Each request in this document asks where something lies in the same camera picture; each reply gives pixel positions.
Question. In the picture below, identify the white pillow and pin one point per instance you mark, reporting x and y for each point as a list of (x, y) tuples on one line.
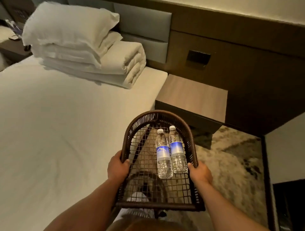
[(69, 26)]

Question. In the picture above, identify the black wall switch panel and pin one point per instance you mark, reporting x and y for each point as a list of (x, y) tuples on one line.
[(198, 58)]

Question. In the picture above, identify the white sheeted bed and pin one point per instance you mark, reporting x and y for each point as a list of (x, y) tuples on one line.
[(59, 133)]

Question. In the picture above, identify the person's left thumb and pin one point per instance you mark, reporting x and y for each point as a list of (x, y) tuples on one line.
[(125, 164)]

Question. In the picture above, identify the patterned grey carpet rug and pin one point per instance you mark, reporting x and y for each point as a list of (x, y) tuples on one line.
[(228, 166)]

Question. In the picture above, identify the folded white duvet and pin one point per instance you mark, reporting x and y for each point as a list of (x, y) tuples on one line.
[(102, 61)]

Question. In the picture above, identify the person's right hand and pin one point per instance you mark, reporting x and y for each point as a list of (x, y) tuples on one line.
[(200, 174)]

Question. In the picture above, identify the person's left forearm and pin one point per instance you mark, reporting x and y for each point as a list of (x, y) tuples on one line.
[(88, 209)]

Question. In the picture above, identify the person's right forearm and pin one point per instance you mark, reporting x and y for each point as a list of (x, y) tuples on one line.
[(225, 209)]

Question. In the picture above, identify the person's right thumb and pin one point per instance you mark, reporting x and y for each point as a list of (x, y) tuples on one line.
[(191, 167)]

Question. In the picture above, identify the person's white shoe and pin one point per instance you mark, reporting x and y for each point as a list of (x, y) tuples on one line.
[(135, 204)]

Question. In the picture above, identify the brown wooden wall panel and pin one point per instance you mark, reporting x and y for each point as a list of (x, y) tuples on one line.
[(238, 59)]

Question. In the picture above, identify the wooden nightstand with items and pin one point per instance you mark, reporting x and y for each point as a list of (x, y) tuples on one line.
[(12, 42)]

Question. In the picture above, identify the grey padded headboard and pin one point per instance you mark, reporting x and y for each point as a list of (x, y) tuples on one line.
[(145, 31)]

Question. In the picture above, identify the wooden bedside table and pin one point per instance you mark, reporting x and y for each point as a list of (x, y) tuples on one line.
[(193, 100)]

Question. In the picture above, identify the person's left hand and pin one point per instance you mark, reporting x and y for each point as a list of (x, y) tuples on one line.
[(116, 169)]

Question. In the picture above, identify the blue label water bottle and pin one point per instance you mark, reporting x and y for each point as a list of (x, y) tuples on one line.
[(177, 150), (164, 154)]

